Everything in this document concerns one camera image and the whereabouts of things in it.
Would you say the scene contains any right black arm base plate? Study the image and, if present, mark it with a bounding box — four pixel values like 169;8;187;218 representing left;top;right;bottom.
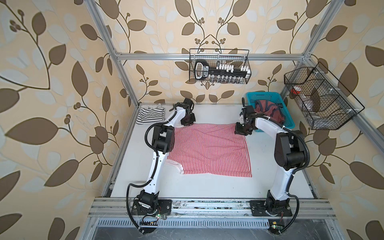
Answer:
249;200;293;217

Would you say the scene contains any black vial rack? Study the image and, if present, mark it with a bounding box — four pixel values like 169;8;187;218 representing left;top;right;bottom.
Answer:
208;61;252;84

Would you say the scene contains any teal plastic basket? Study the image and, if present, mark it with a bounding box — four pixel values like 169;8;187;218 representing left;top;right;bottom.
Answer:
246;92;295;129

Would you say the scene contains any back black wire basket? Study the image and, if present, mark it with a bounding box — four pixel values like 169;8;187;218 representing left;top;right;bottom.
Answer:
189;48;252;85

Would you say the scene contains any aluminium frame back bar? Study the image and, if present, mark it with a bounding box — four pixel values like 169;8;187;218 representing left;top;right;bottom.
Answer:
116;52;305;61

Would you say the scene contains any red white striped tank top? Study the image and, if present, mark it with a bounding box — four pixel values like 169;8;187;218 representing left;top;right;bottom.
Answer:
166;124;252;178

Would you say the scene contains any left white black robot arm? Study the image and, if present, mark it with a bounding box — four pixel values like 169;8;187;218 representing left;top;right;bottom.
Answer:
127;98;196;216

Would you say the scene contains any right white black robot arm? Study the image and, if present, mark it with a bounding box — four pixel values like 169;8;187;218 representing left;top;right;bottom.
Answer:
235;105;310;216

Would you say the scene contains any aluminium front rail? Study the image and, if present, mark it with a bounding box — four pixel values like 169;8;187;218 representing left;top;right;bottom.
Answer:
88;198;337;220

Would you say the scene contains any black white striped tank top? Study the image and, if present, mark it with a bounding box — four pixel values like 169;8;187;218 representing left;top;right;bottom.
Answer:
136;104;166;125

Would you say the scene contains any black white handled tool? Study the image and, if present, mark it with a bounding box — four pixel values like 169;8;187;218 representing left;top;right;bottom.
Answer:
194;60;210;81

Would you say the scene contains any right black wire basket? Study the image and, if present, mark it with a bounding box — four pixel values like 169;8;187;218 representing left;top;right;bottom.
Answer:
284;62;365;130

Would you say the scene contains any dark red tank top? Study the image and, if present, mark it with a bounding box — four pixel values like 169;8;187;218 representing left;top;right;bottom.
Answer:
254;100;286;124

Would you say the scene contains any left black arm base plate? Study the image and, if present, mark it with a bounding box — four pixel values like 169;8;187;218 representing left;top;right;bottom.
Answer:
133;199;173;216

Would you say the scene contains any right black corrugated cable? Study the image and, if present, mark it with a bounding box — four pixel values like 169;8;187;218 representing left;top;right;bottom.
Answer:
257;115;311;235

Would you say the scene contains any black wire basket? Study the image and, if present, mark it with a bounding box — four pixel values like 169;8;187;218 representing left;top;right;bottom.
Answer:
189;48;252;85
284;62;365;130

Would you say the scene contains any red capped plastic bottle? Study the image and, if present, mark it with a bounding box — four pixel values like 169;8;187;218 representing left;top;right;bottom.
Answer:
290;86;306;101

